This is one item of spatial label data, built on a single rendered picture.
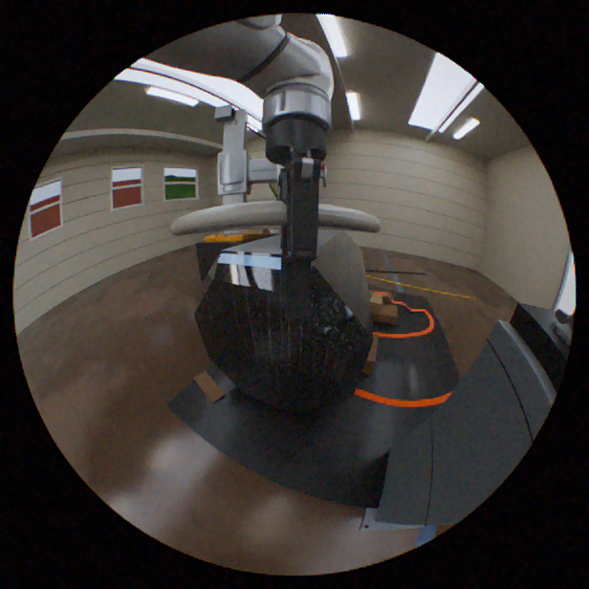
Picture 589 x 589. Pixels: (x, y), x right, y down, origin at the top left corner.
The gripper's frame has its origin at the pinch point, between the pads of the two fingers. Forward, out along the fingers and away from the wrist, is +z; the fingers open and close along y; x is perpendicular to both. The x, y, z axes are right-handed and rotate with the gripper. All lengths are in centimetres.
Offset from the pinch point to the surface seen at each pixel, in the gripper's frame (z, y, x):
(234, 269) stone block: 4.9, 36.0, 13.9
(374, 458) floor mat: 84, -5, -39
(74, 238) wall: -74, 298, 548
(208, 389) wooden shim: 79, 50, 44
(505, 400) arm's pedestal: 15.9, -24.3, -37.9
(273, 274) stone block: 5.4, 28.0, 1.3
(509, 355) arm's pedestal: 9.3, -18.7, -41.3
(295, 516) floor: 88, -24, 2
